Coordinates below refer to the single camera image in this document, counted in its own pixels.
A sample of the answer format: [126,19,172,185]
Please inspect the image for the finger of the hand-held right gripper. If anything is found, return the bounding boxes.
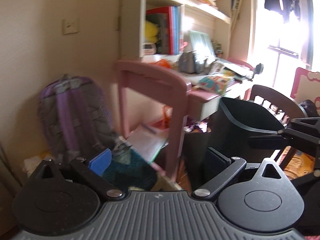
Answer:
[248,117,320,160]

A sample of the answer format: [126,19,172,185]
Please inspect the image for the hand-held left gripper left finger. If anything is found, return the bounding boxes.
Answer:
[29,148,124,200]

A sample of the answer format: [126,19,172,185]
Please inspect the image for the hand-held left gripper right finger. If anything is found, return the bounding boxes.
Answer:
[191,147,288,202]

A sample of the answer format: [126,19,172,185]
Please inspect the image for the dark teal trash bin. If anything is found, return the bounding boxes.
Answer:
[209,97,291,167]

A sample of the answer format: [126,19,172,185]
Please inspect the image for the teal zigzag quilt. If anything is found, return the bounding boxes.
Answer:
[101,150,175,193]

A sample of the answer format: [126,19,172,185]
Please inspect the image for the purple packet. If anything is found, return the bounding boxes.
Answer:
[186,121,208,133]

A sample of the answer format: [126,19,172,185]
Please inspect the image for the orange patterned blanket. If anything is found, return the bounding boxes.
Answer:
[275,152,320,181]

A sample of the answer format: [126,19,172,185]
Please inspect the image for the dark wooden chair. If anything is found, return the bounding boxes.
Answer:
[249,84,308,173]

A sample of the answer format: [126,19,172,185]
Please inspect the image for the white notebook under desk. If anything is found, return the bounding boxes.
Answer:
[126,124,170,166]

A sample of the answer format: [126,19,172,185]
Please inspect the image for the purple grey backpack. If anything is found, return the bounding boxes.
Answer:
[37,74,118,163]

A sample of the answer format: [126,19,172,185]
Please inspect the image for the pink desk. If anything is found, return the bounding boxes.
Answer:
[114,57,254,184]

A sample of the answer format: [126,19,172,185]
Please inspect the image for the orange snack bag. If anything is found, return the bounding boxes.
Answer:
[162,105,173,131]

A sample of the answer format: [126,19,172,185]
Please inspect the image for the loose white papers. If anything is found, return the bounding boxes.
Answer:
[24,155,50,173]

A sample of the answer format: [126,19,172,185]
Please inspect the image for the green desk clamp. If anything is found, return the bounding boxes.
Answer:
[252,63,264,81]

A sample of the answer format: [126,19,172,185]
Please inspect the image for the pink headboard with bow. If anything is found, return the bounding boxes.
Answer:
[291,67,320,108]

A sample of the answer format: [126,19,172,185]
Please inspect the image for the colourful picture book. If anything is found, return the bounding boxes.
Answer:
[197,75,233,96]

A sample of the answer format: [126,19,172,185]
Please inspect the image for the orange white packet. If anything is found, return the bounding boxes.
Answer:
[152,59,176,70]

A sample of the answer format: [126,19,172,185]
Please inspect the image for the grey green book stand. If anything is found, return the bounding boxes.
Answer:
[187,30,216,58]

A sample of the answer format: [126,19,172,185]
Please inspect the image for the white digital timer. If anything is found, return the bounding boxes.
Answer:
[142,42,157,56]

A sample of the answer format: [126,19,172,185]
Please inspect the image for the row of red blue books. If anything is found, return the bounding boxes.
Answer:
[146,5,183,55]

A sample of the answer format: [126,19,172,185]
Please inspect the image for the yellow plush toy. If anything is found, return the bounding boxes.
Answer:
[146,21,159,43]

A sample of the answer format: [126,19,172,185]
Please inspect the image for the white bookshelf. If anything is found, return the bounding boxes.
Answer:
[139,0,233,61]

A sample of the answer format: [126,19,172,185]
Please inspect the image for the beige wall switch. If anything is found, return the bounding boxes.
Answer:
[62,17,79,36]

